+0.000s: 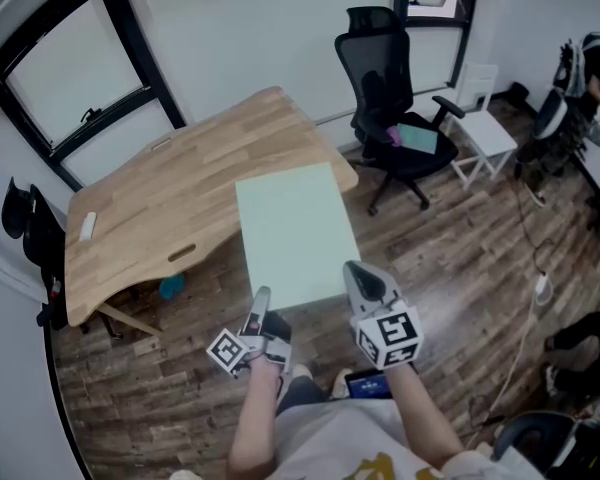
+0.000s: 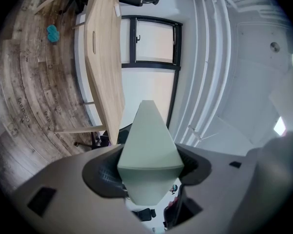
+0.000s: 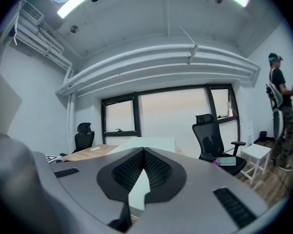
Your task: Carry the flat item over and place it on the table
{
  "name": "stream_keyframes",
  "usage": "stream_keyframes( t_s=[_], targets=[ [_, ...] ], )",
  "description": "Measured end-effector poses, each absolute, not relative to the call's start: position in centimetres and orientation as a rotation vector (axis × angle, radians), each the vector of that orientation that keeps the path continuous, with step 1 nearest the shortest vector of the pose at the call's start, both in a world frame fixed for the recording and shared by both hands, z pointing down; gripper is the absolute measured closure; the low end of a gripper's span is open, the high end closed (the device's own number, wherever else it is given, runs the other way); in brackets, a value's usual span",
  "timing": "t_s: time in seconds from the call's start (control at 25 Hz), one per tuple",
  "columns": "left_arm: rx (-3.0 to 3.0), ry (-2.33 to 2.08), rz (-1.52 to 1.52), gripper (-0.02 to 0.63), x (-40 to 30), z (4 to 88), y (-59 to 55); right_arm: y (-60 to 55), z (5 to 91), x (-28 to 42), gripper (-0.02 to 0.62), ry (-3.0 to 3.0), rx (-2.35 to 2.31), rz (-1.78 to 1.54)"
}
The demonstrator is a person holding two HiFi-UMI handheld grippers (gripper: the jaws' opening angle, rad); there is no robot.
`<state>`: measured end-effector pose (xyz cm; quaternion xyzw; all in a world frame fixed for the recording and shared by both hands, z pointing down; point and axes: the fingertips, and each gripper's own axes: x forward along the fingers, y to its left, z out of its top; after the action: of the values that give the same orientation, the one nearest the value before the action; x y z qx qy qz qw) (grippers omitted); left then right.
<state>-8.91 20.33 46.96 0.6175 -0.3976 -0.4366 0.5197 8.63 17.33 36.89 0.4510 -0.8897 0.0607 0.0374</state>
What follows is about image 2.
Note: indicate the white block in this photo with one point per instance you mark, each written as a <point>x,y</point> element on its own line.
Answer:
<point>117,8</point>

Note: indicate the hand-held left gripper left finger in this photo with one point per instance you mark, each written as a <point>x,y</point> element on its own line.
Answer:
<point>70,194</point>

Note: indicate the white ceiling pipe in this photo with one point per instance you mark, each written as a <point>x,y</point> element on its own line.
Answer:
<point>224,45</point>

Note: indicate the teal cloth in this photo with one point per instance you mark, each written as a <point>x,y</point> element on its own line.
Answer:
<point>53,33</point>

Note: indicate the wooden table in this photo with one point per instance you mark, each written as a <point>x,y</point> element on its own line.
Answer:
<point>105,57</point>

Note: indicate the round ceiling detector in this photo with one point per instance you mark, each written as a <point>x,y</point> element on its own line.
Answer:
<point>275,47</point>

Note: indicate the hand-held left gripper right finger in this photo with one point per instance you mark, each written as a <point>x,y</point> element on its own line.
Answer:
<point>222,186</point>

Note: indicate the black swivel chair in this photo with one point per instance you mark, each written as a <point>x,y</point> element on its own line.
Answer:
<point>146,214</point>

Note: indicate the large black framed window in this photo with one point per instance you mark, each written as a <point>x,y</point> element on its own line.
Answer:
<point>153,43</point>

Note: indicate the black mesh office chair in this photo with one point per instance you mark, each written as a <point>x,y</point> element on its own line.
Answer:
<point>168,216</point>

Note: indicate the light green cloth sheet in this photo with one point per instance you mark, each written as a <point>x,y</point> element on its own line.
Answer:
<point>149,142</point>

